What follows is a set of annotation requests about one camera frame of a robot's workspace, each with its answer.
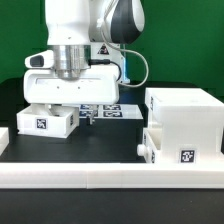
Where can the white front drawer box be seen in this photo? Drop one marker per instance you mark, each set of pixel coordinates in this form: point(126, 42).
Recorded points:
point(150, 148)

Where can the white marker sheet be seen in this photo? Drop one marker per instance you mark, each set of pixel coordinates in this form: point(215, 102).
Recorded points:
point(118, 111)

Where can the white drawer box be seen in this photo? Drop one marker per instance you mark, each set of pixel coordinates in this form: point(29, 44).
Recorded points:
point(150, 148)
point(37, 120)

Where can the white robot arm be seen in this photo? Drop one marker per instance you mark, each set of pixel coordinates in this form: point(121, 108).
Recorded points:
point(66, 73)

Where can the white drawer cabinet frame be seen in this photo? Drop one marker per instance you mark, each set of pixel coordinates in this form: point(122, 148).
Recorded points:
point(192, 123)

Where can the white U-shaped border fence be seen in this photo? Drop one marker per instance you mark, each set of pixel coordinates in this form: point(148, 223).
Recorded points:
point(102, 175)

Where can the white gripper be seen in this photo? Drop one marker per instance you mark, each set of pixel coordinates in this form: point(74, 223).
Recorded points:
point(97, 85)

